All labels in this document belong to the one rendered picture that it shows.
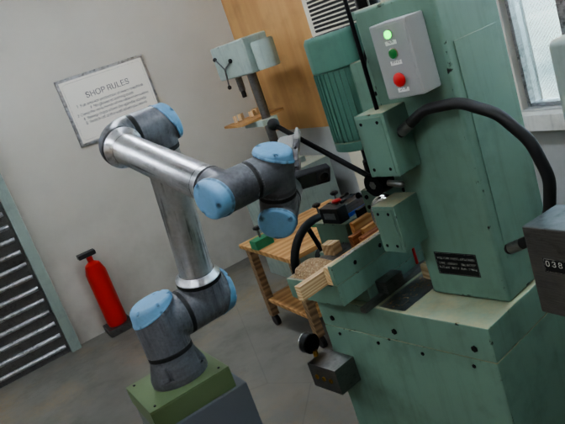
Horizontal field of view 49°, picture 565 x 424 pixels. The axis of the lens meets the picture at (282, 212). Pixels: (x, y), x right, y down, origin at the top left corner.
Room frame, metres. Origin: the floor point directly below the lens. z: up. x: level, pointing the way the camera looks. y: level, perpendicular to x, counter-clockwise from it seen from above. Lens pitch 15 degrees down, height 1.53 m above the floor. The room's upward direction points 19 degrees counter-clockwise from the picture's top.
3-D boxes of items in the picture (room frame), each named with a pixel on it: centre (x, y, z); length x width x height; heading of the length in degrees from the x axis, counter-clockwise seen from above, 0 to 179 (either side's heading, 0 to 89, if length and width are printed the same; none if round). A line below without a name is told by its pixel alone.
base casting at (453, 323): (1.57, -0.35, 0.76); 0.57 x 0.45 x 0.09; 35
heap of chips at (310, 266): (1.61, -0.04, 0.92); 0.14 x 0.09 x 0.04; 35
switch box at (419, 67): (1.33, -0.35, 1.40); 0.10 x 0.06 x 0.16; 35
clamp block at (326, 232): (1.83, -0.18, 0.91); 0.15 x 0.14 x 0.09; 125
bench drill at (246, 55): (4.09, -0.11, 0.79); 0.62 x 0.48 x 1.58; 27
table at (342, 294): (1.77, -0.23, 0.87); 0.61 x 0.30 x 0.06; 125
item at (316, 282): (1.63, -0.22, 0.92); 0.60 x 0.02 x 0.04; 125
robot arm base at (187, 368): (1.87, 0.49, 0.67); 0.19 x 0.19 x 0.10
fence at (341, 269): (1.65, -0.31, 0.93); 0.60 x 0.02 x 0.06; 125
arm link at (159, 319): (1.88, 0.48, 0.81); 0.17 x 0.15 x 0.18; 122
